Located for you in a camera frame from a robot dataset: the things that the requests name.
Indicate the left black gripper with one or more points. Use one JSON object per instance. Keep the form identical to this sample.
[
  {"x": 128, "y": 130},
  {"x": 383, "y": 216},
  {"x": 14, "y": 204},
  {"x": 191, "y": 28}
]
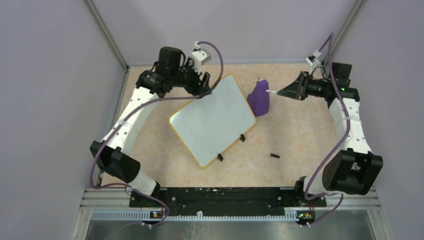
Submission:
[{"x": 199, "y": 88}]

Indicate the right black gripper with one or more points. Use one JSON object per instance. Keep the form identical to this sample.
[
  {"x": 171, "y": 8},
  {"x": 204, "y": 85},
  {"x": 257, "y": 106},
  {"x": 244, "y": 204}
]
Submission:
[{"x": 292, "y": 90}]

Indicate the yellow-framed whiteboard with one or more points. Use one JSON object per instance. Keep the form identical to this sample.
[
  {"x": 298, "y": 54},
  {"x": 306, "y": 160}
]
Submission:
[{"x": 210, "y": 125}]

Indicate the black marker cap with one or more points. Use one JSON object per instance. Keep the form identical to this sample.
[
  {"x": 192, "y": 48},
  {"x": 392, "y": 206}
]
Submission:
[{"x": 274, "y": 155}]

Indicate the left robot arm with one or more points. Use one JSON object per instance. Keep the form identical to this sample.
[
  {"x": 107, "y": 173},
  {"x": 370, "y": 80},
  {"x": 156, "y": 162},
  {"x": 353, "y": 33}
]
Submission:
[{"x": 173, "y": 69}]

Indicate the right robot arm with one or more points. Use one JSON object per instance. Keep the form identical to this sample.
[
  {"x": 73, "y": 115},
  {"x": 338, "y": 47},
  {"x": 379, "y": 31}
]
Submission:
[{"x": 351, "y": 167}]

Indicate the purple eraser holder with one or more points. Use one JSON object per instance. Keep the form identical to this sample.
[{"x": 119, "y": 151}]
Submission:
[{"x": 259, "y": 98}]

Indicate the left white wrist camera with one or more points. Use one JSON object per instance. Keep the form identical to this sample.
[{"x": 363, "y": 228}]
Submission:
[{"x": 200, "y": 57}]

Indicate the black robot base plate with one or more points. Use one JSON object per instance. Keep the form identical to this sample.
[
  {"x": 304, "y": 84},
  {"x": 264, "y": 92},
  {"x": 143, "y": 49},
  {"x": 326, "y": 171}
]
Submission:
[{"x": 230, "y": 201}]

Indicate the white cable duct rail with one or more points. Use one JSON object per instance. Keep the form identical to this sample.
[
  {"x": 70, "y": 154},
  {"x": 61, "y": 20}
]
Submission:
[{"x": 148, "y": 216}]

